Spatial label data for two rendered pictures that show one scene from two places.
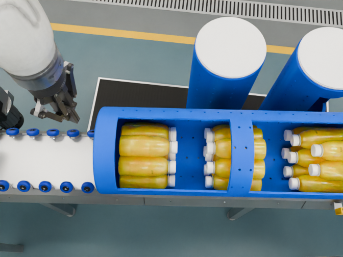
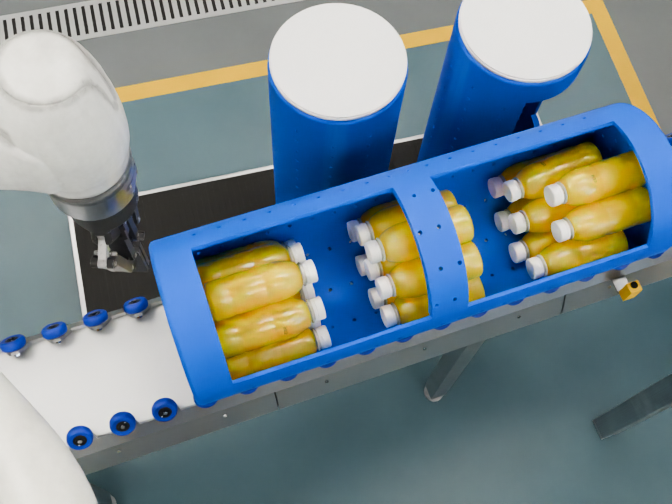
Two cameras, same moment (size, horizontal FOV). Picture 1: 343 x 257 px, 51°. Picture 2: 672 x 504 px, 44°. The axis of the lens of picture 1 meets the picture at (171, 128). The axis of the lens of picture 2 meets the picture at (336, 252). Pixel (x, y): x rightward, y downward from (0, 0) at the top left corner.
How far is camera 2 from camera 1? 30 cm
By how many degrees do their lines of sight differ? 9
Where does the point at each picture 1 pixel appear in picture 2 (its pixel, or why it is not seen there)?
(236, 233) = (454, 422)
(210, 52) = (305, 81)
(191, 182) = (356, 330)
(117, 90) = not seen: hidden behind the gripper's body
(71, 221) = not seen: outside the picture
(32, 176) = not seen: hidden behind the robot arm
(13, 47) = (94, 148)
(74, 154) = (110, 358)
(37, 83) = (111, 203)
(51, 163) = (72, 391)
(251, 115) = (427, 168)
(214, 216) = (400, 406)
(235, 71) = (363, 103)
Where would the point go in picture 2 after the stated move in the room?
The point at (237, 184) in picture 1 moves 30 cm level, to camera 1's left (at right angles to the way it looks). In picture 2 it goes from (444, 297) to (265, 352)
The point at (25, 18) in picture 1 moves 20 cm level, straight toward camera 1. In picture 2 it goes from (105, 98) to (296, 238)
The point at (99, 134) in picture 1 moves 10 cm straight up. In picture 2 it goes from (170, 290) to (160, 266)
